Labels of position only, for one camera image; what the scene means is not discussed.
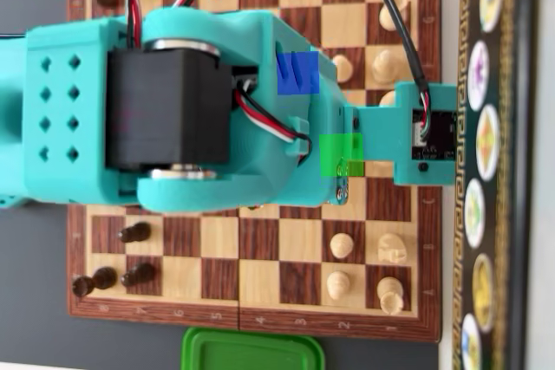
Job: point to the teal mounted camera module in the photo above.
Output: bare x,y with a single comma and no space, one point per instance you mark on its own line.
429,170

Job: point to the dark wooden pawn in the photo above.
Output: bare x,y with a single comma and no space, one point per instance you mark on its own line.
136,232
139,274

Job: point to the black gold patterned tray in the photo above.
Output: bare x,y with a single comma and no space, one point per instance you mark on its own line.
509,214

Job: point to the green plastic container lid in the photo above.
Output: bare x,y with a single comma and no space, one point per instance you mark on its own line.
251,350

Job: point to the light wooden rook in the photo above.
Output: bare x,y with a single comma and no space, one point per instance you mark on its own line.
387,17
389,296

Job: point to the dark grey mat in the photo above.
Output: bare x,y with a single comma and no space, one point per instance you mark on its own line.
34,257

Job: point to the light wooden pawn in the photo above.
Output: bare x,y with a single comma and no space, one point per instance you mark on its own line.
338,285
344,69
341,245

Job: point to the light wooden bishop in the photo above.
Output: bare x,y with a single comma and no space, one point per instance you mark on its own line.
383,66

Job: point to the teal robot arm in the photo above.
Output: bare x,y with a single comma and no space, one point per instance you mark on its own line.
65,105

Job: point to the wooden chessboard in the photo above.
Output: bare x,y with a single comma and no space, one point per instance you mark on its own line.
260,257

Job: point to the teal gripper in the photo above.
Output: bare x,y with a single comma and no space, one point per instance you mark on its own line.
342,190

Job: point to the light wooden knight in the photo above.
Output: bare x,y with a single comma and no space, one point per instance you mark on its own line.
391,248

